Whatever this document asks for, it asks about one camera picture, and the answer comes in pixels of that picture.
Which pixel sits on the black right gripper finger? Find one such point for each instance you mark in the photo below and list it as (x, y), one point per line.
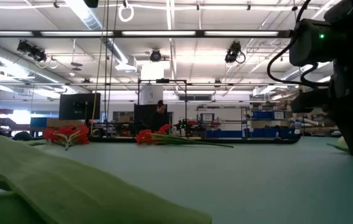
(349, 130)

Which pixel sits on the yellow artificial tulip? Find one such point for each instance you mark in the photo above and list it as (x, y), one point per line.
(339, 148)

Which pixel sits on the small red flower bunch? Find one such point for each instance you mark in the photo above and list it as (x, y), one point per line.
(77, 132)
(143, 137)

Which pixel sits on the large green leaf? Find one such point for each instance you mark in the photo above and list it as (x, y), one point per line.
(71, 193)

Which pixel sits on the white and blue robot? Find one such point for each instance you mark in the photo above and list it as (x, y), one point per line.
(297, 124)

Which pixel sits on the blue storage bin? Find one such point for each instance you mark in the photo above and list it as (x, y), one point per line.
(38, 122)
(262, 115)

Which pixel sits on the row of blue bins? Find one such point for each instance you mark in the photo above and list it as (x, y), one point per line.
(257, 133)

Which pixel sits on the black monitor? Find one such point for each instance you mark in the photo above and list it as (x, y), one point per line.
(80, 107)

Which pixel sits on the white column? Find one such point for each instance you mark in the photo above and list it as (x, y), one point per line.
(151, 95)

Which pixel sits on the black overhead light bar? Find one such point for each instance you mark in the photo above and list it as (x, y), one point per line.
(199, 33)

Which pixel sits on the cardboard box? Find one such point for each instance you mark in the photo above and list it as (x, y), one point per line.
(58, 122)

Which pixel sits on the person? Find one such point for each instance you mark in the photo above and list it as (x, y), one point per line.
(159, 119)

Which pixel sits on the teal table mat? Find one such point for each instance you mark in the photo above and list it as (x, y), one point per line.
(226, 193)

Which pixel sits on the blue framed sign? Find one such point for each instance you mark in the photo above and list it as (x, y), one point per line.
(207, 117)

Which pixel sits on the black round object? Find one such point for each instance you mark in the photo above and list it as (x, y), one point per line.
(23, 136)

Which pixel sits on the round black ceiling camera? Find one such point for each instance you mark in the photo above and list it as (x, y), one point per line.
(155, 56)

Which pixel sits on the black aluminium rig frame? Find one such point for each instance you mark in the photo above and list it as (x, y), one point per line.
(257, 140)

